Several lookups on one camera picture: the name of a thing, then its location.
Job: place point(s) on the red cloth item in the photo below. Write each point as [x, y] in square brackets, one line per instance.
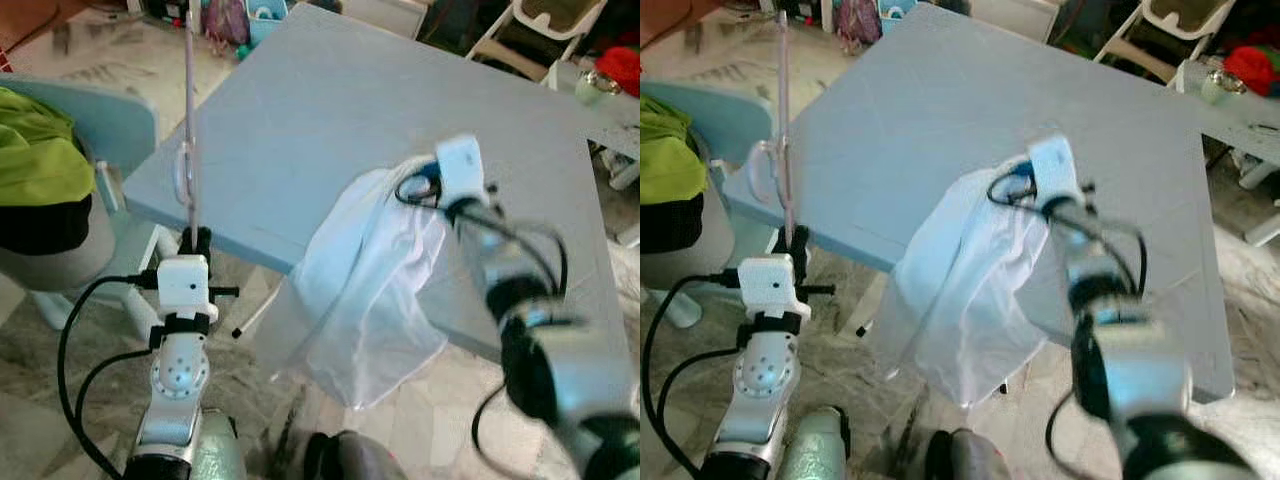
[620, 68]
[1255, 70]

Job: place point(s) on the black garment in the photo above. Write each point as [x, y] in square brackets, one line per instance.
[40, 225]
[665, 225]

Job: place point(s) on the light blue chair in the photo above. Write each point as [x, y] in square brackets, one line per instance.
[120, 125]
[740, 120]

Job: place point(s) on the purple bag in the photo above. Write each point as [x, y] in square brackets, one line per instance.
[228, 22]
[858, 22]

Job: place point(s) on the clear plastic clothes hanger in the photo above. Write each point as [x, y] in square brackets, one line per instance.
[190, 100]
[784, 100]

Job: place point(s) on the pale green bowl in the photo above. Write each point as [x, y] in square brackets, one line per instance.
[595, 90]
[1218, 90]

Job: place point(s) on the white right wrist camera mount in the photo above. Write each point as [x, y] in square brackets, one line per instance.
[1055, 165]
[460, 165]

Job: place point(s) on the white high chair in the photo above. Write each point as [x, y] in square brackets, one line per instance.
[1185, 15]
[555, 15]

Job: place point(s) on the white shirt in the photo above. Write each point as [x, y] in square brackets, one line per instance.
[950, 290]
[350, 290]

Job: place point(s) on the lime green garment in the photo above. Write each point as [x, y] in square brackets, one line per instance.
[665, 160]
[40, 160]

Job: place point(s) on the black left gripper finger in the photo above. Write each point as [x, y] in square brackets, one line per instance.
[801, 239]
[782, 240]
[204, 240]
[185, 240]

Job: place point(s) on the blue-grey folding table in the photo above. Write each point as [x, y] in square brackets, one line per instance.
[350, 110]
[950, 110]

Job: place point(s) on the white cabinet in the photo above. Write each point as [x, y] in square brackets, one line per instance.
[385, 15]
[1015, 15]

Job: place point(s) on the small pale table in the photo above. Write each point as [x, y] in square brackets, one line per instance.
[610, 120]
[1240, 125]

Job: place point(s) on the grey right robot leg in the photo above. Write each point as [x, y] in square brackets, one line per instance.
[975, 460]
[365, 462]

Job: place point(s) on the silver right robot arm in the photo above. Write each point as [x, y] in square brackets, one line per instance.
[560, 360]
[1130, 370]

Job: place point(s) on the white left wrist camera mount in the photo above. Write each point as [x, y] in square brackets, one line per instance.
[768, 285]
[185, 285]

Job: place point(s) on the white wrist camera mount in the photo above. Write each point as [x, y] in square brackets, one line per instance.
[1055, 165]
[185, 285]
[768, 285]
[460, 165]

